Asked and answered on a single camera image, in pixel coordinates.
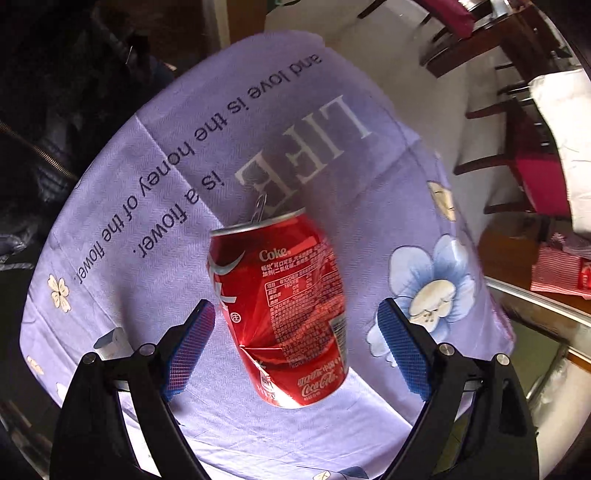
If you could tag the purple floral tablecloth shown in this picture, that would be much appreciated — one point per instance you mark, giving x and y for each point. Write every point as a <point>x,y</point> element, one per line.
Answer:
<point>300,115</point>

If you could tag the red soda can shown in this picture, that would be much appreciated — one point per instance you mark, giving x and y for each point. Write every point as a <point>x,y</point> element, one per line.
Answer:
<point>286,300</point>

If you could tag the dark padded jacket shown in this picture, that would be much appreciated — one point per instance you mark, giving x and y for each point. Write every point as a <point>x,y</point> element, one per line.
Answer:
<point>55,115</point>

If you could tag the red checked apron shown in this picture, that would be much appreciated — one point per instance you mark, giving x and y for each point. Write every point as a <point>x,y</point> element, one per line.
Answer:
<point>558,272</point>

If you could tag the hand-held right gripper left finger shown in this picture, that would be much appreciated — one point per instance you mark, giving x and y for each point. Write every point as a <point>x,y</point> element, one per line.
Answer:
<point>189,350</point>

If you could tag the glass sliding door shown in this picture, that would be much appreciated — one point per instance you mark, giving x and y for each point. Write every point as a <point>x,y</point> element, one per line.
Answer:
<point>545,341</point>

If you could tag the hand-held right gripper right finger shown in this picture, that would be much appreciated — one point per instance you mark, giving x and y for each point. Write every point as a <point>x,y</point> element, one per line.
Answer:
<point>401,346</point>

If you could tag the white cloth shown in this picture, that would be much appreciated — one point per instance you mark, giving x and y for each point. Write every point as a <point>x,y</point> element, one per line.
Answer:
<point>568,129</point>

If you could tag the small grey block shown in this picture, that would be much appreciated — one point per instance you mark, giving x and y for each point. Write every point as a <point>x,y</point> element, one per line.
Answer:
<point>111,344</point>

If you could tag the wooden chair with pink cushion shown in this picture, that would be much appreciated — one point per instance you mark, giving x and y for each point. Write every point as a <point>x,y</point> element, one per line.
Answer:
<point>461,18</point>
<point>540,175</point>

